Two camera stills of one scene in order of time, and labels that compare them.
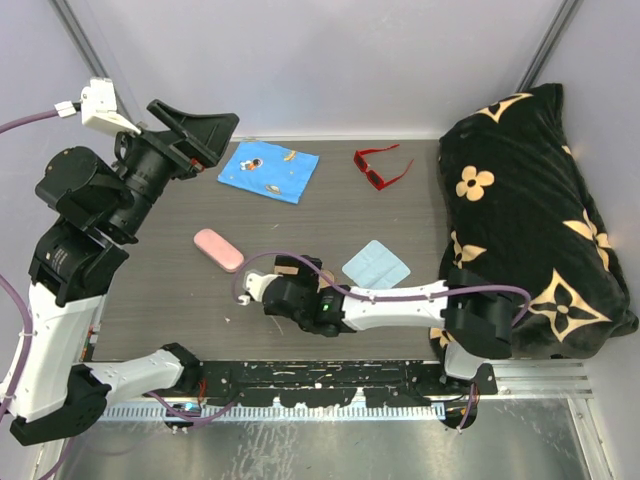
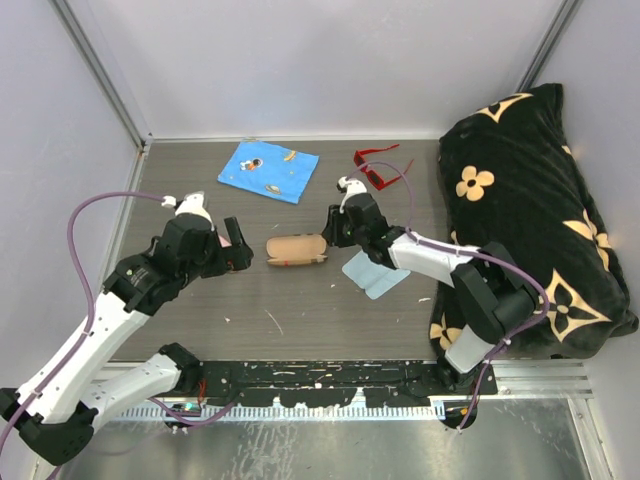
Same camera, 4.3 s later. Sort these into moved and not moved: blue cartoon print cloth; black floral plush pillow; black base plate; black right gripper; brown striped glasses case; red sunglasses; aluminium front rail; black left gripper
Moved: black left gripper; brown striped glasses case; black right gripper
Not moved: aluminium front rail; red sunglasses; black floral plush pillow; black base plate; blue cartoon print cloth
